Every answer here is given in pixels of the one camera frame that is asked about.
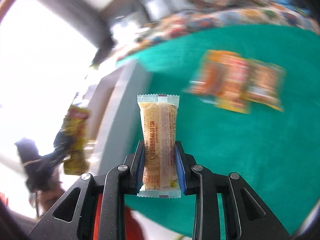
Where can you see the white rectangular box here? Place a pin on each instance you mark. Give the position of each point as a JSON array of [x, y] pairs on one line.
[[120, 120]]

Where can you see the floral bedsheet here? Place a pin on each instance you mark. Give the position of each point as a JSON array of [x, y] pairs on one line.
[[225, 17]]

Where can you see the yellow packet of round balls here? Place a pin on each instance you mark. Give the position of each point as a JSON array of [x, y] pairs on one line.
[[265, 85]]

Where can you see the small beige snack packet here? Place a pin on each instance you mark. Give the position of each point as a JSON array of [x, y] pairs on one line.
[[158, 135]]

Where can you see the person's left forearm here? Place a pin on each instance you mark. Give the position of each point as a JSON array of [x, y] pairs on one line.
[[48, 195]]

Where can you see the grey curtain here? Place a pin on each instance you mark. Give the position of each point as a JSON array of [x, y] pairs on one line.
[[82, 15]]

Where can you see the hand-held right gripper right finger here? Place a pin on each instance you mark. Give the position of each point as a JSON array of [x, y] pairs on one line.
[[180, 170]]

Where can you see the yellow cartoon print snack packet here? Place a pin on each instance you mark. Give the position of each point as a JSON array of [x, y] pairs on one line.
[[233, 85]]

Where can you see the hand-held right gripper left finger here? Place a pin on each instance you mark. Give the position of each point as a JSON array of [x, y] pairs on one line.
[[140, 170]]

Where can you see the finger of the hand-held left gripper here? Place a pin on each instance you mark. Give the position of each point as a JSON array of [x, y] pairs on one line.
[[60, 146]]

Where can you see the red and yellow snack packet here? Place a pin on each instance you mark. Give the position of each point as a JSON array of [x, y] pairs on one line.
[[76, 135]]

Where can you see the orange snack packet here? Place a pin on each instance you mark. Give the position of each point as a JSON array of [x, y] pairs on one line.
[[208, 77]]

